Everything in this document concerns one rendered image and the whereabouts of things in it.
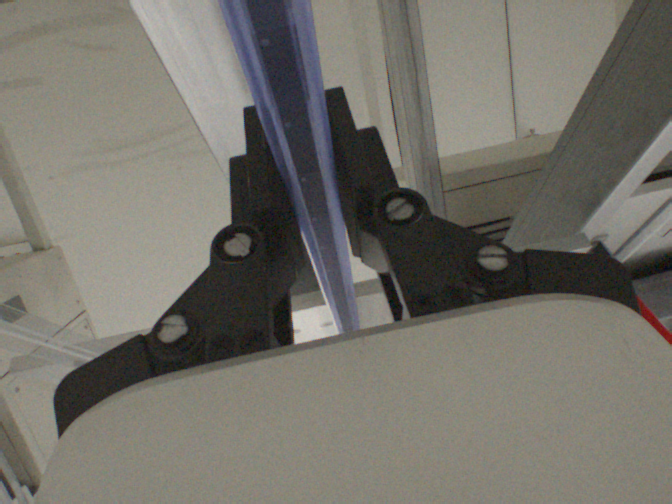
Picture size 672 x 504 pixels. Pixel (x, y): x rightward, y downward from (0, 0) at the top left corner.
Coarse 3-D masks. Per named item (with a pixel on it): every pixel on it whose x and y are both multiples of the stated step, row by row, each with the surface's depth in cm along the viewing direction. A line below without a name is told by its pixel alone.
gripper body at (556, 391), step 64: (448, 320) 6; (512, 320) 6; (576, 320) 6; (640, 320) 6; (192, 384) 6; (256, 384) 6; (320, 384) 6; (384, 384) 6; (448, 384) 5; (512, 384) 5; (576, 384) 5; (640, 384) 5; (64, 448) 6; (128, 448) 6; (192, 448) 5; (256, 448) 5; (320, 448) 5; (384, 448) 5; (448, 448) 5; (512, 448) 5; (576, 448) 5; (640, 448) 5
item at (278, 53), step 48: (240, 0) 6; (288, 0) 6; (240, 48) 6; (288, 48) 7; (288, 96) 7; (288, 144) 9; (288, 192) 10; (336, 192) 10; (336, 240) 13; (336, 288) 16
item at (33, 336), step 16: (0, 304) 15; (0, 320) 15; (16, 320) 15; (32, 320) 16; (0, 336) 15; (16, 336) 15; (32, 336) 16; (48, 336) 17; (64, 336) 18; (80, 336) 19; (32, 352) 17; (48, 352) 17; (64, 352) 18; (80, 352) 19; (96, 352) 20
